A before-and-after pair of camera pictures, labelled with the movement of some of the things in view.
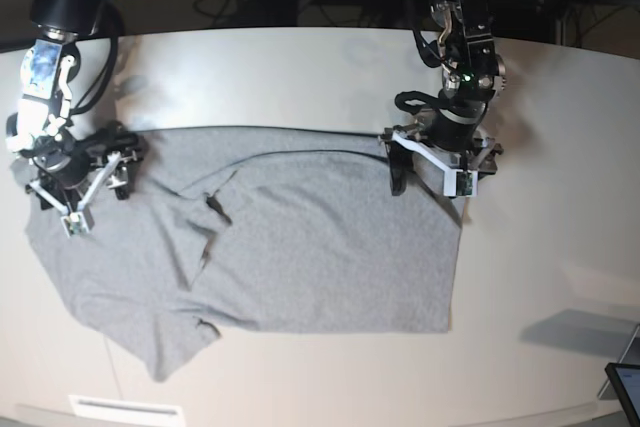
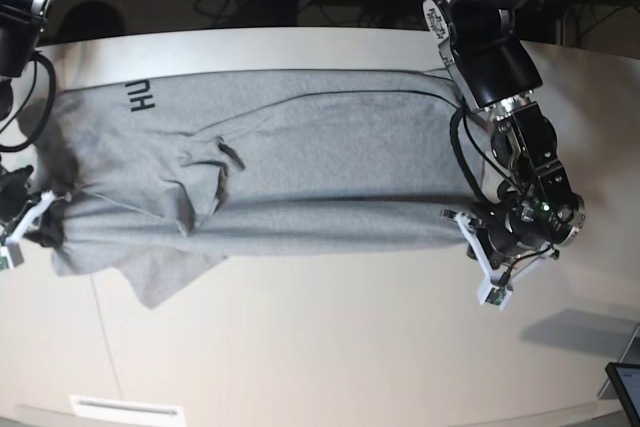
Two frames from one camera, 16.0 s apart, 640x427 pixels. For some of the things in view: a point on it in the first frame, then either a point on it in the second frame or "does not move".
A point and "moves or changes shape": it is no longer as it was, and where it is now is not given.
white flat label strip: [103, 406] does not move
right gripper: [451, 127] to [518, 220]
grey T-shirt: [255, 230] moves or changes shape
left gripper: [68, 164] to [14, 194]
